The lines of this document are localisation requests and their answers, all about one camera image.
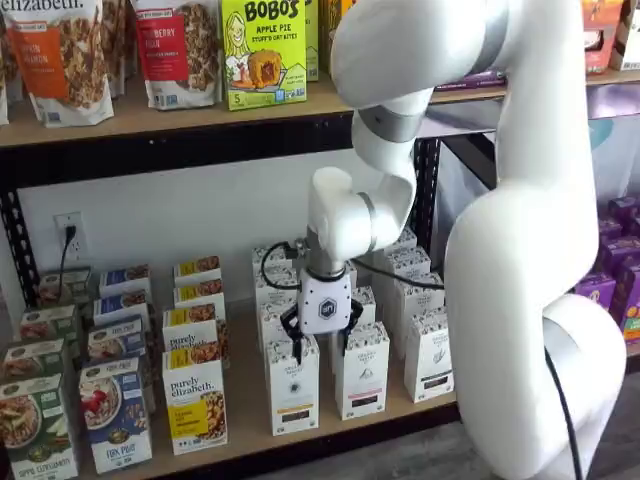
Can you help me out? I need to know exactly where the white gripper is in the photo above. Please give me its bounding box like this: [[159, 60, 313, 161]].
[[279, 267, 365, 366]]

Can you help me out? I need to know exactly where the white box black strip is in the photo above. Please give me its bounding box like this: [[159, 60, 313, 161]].
[[393, 272, 446, 346], [403, 305, 455, 404], [387, 225, 419, 254], [383, 247, 432, 281]]

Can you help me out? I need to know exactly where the purely elizabeth yellow box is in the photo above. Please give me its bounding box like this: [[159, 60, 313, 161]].
[[173, 255, 223, 287], [173, 278, 227, 314], [161, 345, 230, 456], [162, 303, 229, 357]]

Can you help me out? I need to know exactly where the blue oatmeal box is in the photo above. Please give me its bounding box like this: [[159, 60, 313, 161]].
[[93, 288, 152, 326], [78, 356, 155, 475], [97, 263, 152, 299], [86, 313, 147, 369]]

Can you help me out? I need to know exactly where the wooden metal shelf unit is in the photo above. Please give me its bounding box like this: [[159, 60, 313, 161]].
[[0, 99, 509, 480]]

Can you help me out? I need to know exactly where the green oatmeal box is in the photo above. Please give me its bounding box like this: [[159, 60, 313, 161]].
[[37, 266, 95, 311], [0, 338, 69, 396], [18, 303, 82, 351], [0, 372, 81, 480]]

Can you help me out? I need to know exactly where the purple Annie's box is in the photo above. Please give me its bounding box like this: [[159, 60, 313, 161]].
[[573, 273, 619, 322], [594, 234, 640, 281], [597, 215, 626, 241], [619, 264, 640, 346], [607, 196, 640, 226]]

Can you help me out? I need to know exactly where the green Bobo's apple pie box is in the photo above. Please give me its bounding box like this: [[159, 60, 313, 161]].
[[303, 0, 321, 84], [221, 0, 309, 112]]

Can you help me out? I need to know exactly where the purple Z Bar box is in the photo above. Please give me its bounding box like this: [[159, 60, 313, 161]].
[[433, 67, 509, 92]]

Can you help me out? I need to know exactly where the orange cereal box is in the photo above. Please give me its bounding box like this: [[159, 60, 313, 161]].
[[581, 0, 626, 76]]

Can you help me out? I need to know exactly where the white snack box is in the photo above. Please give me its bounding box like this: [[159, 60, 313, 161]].
[[608, 0, 640, 72]]

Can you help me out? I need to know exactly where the red label granola bag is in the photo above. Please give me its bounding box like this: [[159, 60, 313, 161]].
[[130, 0, 225, 111]]

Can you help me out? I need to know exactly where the white plastic sheet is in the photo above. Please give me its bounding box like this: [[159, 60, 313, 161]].
[[587, 114, 640, 201]]

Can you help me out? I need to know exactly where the orange label granola bag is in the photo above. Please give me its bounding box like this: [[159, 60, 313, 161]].
[[99, 0, 139, 100], [0, 0, 117, 129]]

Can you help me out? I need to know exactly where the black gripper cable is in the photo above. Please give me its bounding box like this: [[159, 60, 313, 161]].
[[260, 240, 446, 292]]

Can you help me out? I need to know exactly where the white wall outlet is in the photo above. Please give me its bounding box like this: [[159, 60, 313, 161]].
[[53, 212, 90, 262]]

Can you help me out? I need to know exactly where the black power plug cable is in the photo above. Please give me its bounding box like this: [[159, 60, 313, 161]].
[[58, 224, 79, 281]]

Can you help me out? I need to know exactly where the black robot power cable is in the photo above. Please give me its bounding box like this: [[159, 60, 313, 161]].
[[543, 344, 586, 480]]

